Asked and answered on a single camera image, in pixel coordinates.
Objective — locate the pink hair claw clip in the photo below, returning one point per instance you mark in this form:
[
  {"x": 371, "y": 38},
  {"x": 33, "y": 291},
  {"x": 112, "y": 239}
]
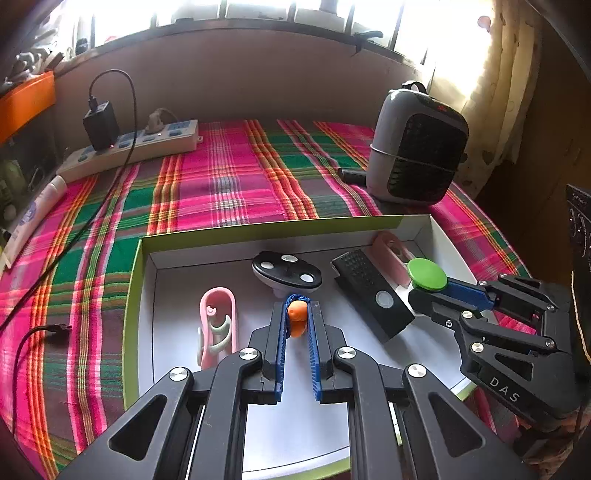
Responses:
[{"x": 218, "y": 326}]

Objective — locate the black remote control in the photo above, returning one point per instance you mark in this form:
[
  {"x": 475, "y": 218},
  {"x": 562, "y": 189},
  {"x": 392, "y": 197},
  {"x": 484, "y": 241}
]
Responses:
[{"x": 371, "y": 294}]

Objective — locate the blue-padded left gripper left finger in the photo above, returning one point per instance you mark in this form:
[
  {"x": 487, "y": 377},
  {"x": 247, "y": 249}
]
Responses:
[{"x": 191, "y": 425}]

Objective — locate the cream patterned curtain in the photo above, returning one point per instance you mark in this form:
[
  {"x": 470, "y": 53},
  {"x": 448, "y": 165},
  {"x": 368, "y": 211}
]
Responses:
[{"x": 497, "y": 109}]

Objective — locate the orange plastic bin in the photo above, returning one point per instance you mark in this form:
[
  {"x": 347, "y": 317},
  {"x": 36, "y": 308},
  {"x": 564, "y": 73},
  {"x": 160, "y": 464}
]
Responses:
[{"x": 26, "y": 102}]

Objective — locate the black power adapter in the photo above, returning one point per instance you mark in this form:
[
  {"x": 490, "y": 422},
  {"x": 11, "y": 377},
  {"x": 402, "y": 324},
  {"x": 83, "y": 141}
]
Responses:
[{"x": 100, "y": 124}]

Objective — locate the white plug on strip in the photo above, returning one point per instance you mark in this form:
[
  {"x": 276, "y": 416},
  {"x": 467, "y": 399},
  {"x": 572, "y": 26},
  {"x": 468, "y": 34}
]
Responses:
[{"x": 156, "y": 120}]

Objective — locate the white cream tube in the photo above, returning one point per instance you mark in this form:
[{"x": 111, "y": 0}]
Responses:
[{"x": 36, "y": 212}]

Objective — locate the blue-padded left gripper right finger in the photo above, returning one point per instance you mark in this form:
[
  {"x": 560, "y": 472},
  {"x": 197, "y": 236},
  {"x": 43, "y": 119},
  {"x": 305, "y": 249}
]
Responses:
[{"x": 403, "y": 423}]

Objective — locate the grey black space heater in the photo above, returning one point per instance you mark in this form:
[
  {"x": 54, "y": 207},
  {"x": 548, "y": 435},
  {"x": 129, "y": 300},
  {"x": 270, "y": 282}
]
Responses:
[{"x": 418, "y": 146}]

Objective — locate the white power strip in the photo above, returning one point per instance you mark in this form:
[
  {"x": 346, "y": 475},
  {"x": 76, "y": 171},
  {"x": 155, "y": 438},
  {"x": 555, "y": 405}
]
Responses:
[{"x": 175, "y": 138}]

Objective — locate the black oval spinner toy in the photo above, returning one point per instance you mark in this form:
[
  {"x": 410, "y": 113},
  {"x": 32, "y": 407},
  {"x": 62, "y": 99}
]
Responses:
[{"x": 286, "y": 274}]

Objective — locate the plaid pink green bedsheet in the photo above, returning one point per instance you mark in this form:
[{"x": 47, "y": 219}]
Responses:
[{"x": 63, "y": 300}]

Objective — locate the green and white cardboard tray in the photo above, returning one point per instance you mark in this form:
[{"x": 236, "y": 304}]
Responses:
[{"x": 297, "y": 438}]

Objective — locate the green top mushroom knob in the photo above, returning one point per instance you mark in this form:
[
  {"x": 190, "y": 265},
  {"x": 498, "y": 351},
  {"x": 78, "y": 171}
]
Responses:
[{"x": 422, "y": 273}]

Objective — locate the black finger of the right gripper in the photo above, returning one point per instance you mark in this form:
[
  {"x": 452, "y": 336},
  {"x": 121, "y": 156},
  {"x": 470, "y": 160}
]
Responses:
[{"x": 440, "y": 308}]

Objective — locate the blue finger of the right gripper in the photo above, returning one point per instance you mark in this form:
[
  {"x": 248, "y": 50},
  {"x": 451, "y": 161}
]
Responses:
[{"x": 473, "y": 294}]

